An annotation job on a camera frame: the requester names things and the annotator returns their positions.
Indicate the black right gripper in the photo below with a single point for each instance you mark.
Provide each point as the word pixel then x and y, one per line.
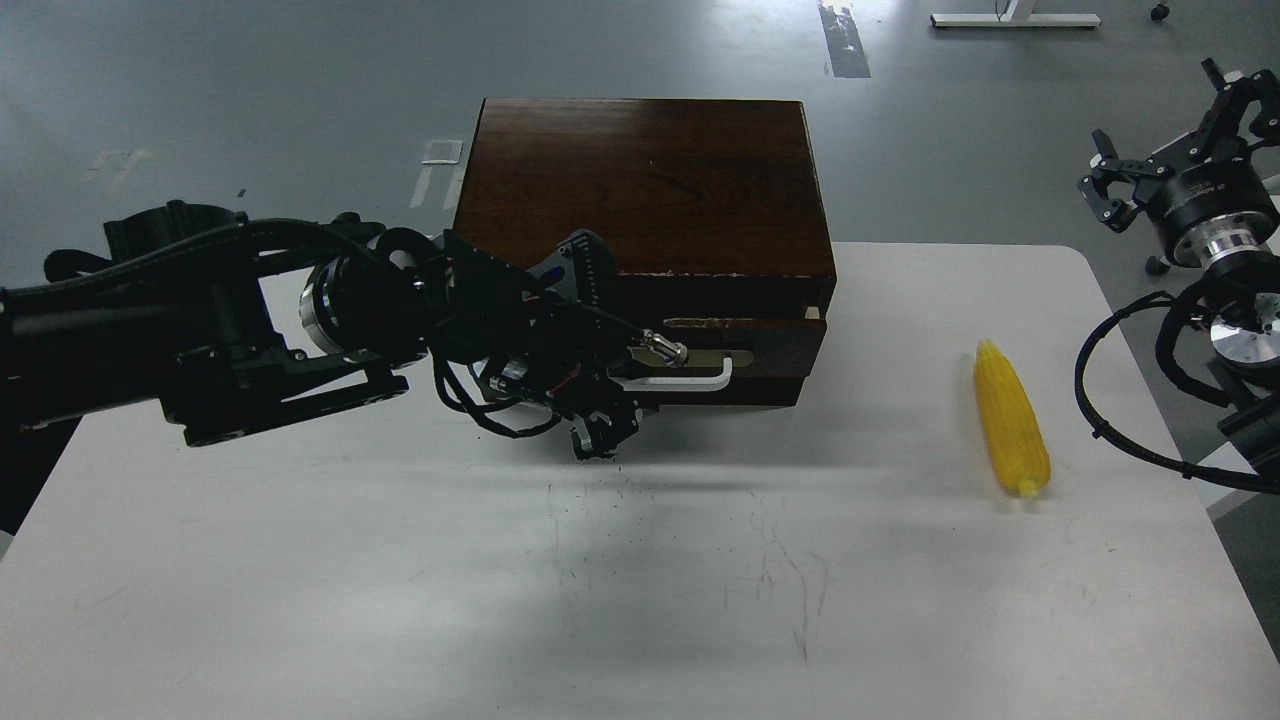
pixel 1202 205

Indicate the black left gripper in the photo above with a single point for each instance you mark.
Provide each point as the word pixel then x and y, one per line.
pixel 522 351

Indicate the wooden drawer with white handle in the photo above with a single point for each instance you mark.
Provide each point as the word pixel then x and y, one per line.
pixel 731 360

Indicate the yellow corn cob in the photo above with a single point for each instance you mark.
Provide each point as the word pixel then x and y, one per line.
pixel 1015 445

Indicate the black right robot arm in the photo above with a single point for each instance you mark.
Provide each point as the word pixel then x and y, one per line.
pixel 1218 343

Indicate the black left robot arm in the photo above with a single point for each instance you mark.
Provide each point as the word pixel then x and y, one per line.
pixel 238 326

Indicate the dark wooden drawer cabinet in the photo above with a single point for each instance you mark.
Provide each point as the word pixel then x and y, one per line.
pixel 709 205

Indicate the white desk foot bar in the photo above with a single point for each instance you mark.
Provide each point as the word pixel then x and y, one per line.
pixel 1015 15

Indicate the white side table edge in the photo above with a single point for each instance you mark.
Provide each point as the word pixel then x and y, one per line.
pixel 1220 500

